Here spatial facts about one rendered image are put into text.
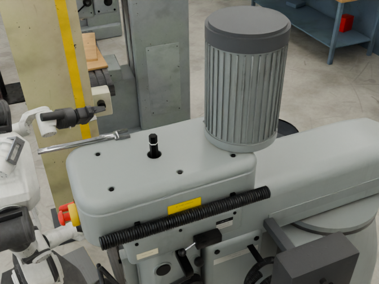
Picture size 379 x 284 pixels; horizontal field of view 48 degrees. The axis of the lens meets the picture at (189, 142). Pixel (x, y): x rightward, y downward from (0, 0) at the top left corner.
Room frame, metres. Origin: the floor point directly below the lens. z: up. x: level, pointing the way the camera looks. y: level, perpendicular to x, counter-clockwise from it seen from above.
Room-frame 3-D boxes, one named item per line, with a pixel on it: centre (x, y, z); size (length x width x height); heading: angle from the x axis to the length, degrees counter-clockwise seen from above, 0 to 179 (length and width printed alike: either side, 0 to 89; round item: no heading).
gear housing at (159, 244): (0.89, 0.05, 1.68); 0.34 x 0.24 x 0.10; 112
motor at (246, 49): (0.97, -0.14, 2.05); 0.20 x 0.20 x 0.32
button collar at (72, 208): (0.79, 0.31, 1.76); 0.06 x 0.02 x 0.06; 22
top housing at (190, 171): (0.88, 0.08, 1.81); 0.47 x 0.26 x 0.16; 112
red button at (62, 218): (0.78, 0.33, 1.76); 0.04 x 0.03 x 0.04; 22
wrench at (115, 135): (0.93, 0.28, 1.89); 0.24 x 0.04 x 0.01; 109
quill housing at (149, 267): (0.87, 0.09, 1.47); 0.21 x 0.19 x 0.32; 22
